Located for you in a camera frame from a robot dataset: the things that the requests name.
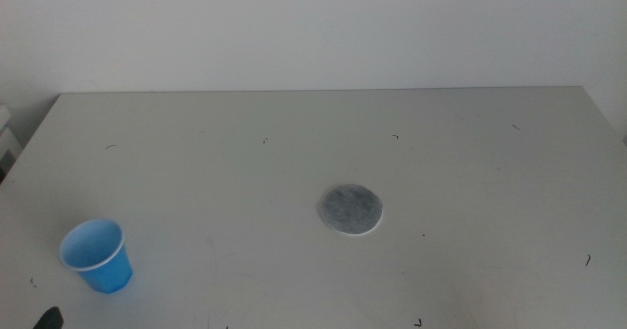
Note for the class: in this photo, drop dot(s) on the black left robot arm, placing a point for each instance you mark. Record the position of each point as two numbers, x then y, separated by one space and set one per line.
50 319

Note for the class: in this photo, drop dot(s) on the blue plastic cup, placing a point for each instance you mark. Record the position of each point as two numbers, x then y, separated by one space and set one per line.
105 270

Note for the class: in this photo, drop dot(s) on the round grey cup mat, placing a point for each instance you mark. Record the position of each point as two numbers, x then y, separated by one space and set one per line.
351 210

